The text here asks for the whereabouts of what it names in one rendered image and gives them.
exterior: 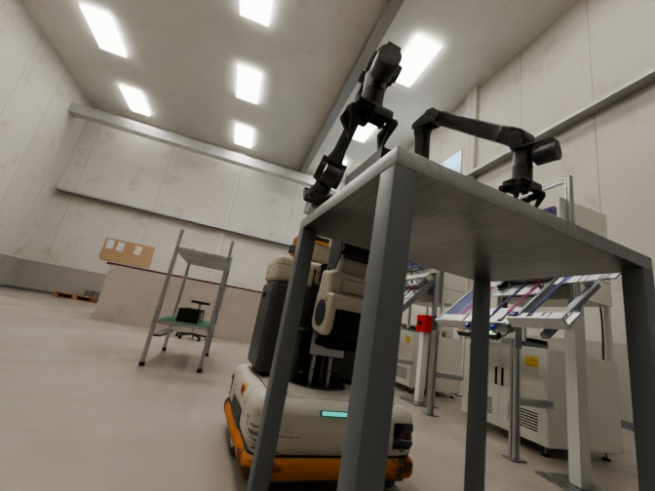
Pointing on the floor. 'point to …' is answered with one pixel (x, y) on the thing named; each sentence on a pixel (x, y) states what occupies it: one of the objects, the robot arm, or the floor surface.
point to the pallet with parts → (80, 295)
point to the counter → (122, 288)
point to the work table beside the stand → (364, 207)
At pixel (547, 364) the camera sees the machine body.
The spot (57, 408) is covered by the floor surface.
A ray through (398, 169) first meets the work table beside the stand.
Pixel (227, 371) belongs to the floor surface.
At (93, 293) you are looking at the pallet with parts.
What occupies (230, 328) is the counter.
